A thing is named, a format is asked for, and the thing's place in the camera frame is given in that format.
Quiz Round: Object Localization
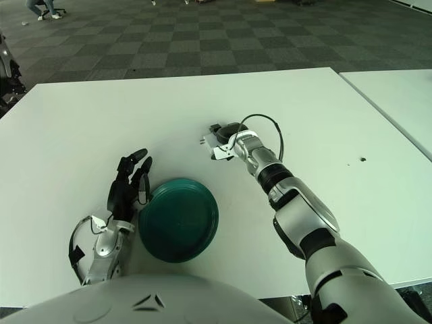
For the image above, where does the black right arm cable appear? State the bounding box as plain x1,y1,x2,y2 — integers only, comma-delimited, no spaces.
241,113,285,159

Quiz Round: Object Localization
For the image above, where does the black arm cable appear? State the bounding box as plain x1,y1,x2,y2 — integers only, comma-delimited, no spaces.
68,217,92,285
241,113,285,159

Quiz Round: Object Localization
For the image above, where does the seated person in jeans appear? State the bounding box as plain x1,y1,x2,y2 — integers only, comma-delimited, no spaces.
26,0,61,21

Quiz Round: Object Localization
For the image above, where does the white flat panel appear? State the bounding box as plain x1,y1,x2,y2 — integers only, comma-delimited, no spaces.
387,0,432,9

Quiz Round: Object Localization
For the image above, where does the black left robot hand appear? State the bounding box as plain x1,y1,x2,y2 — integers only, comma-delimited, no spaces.
107,147,155,223

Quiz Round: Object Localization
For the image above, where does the dark green round plate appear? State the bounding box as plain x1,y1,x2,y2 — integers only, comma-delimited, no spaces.
138,178,219,264

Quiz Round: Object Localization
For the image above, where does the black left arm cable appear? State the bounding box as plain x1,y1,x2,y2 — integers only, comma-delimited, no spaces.
68,217,92,285

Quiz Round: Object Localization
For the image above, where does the black swivel chair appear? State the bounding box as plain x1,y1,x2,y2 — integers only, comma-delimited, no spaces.
36,0,67,16

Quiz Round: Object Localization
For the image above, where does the white charger block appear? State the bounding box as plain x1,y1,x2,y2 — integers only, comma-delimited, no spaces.
198,133,220,150

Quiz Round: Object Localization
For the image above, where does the grey robot torso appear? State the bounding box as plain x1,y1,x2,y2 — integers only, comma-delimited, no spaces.
0,273,294,324

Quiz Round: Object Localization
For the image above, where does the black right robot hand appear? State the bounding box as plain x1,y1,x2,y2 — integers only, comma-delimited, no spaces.
208,123,249,145

